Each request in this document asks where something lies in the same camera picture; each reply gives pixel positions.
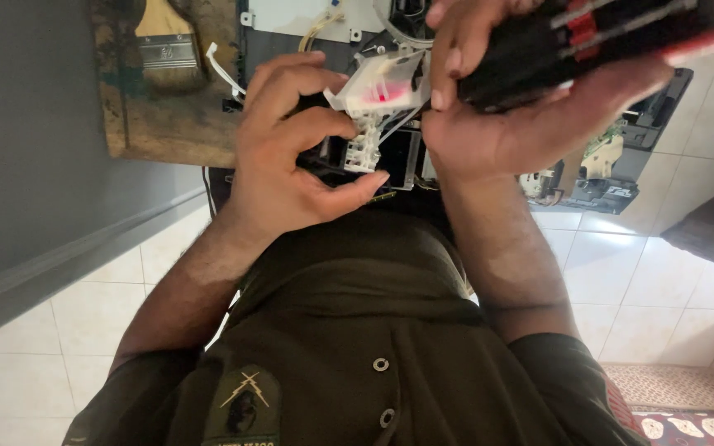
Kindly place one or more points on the person's right hand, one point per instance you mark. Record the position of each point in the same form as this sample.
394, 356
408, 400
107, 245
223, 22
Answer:
506, 139

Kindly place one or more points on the person's left hand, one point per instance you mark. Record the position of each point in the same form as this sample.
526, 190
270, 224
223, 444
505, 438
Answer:
270, 179

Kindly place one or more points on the person's right fingers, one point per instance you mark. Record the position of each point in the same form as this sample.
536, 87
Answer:
447, 59

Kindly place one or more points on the white ink cartridge carriage part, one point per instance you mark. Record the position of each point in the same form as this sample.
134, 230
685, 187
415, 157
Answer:
382, 93

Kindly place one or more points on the black red screwdriver set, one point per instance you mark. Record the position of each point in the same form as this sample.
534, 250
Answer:
580, 43

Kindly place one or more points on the yellowish ink tubes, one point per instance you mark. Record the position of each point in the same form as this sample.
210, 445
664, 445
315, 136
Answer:
317, 28

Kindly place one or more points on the white metal printer panel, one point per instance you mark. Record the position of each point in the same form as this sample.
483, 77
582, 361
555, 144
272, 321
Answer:
289, 15

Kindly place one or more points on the open black printer chassis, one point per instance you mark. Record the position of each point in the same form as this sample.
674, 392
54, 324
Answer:
617, 179

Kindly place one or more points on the worn wooden board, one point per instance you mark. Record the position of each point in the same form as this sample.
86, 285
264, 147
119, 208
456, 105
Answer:
165, 124

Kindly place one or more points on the person's olive green shirt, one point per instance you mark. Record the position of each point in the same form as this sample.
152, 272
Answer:
363, 347

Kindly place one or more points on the beige patterned rug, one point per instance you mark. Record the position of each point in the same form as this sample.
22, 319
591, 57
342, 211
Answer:
673, 387

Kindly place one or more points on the red patterned mat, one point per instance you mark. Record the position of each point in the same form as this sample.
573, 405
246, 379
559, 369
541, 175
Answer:
698, 428

